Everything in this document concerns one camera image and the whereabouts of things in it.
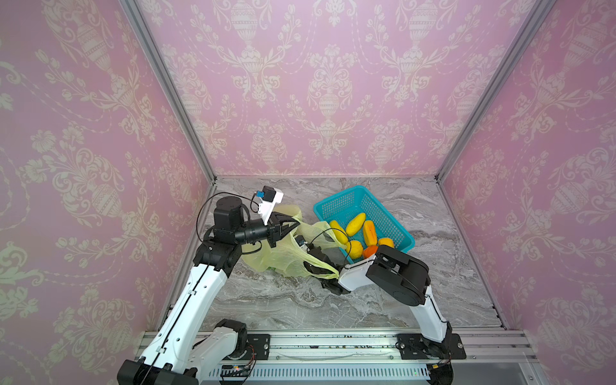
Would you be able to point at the teal plastic basket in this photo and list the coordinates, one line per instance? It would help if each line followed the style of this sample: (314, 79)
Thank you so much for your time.
(344, 206)

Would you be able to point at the right corner aluminium post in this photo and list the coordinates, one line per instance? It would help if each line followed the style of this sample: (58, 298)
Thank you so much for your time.
(532, 23)

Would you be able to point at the yellow plastic bag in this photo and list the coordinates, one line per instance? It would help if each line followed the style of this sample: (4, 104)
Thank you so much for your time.
(288, 259)

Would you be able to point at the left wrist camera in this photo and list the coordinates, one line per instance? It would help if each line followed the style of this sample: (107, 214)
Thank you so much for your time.
(269, 198)

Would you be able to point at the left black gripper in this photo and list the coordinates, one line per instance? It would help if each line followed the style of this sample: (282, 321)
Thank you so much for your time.
(275, 230)

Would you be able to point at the corner aluminium post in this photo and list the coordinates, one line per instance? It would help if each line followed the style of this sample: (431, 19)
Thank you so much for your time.
(156, 60)
(532, 23)

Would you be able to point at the yellow round fruit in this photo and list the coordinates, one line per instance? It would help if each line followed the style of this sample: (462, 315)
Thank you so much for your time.
(354, 250)

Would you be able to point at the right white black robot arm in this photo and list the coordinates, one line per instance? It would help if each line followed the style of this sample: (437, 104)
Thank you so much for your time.
(404, 278)

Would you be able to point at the yellow lemon fruit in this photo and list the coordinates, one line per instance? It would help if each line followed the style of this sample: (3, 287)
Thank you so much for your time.
(386, 241)

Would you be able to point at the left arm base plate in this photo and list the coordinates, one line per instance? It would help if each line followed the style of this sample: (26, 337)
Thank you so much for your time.
(257, 347)

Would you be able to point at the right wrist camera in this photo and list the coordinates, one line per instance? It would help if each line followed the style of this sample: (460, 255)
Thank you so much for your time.
(301, 241)

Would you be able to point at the left corner aluminium post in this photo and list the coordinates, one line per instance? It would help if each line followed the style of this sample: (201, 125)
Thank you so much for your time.
(156, 60)

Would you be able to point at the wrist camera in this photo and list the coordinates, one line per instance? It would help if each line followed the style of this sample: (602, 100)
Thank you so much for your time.
(301, 241)
(269, 198)

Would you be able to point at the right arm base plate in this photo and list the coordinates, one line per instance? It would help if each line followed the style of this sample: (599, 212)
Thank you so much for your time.
(417, 347)

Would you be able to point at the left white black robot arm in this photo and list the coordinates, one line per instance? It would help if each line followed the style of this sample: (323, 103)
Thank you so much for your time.
(174, 356)

